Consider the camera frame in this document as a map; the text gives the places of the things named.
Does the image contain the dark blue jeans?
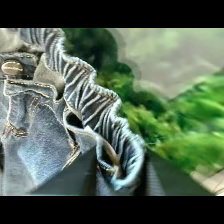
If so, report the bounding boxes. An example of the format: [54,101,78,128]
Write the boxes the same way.
[0,28,148,196]

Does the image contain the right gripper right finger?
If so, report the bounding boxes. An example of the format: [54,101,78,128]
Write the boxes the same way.
[144,151,215,196]

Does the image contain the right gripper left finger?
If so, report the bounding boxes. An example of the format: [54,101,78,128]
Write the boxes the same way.
[31,147,98,196]

